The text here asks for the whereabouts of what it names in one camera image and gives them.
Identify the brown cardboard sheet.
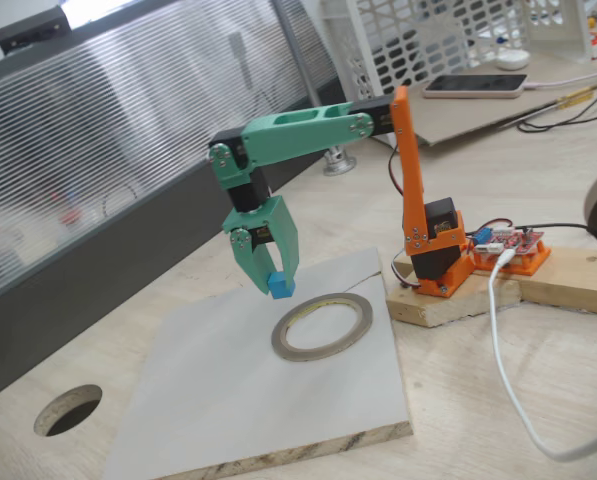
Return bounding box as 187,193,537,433
407,52,597,147

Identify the red controller board orange mount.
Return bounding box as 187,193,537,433
470,223,552,277

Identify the yellow handled screwdriver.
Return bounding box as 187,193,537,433
555,87,595,110

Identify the thin black looped cable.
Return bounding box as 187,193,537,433
516,89,597,134

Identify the grey ring of tape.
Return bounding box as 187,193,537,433
270,292,374,363

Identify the white earbuds case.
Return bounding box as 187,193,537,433
494,49,532,71

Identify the long knotty wooden plank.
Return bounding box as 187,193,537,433
497,244,597,317

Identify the thin pink charging cable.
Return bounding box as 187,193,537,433
522,67,597,92

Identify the smartphone with pink case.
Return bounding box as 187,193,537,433
422,73,529,100

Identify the white perforated plastic basket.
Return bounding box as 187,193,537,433
320,0,594,151

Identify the white USB cable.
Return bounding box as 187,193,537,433
487,249,597,462

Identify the white laminated chipboard panel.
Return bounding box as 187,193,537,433
100,246,413,480

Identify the black power cable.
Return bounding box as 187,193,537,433
520,221,597,246

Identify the small blue cube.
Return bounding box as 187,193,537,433
266,272,296,300

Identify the ribbed translucent desk partition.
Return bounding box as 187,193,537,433
0,0,359,409

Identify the silver metal clamp foot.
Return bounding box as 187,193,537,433
323,146,358,178

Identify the short pale wooden block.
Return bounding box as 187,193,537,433
385,252,522,329

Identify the small black box device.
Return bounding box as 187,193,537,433
0,5,70,55

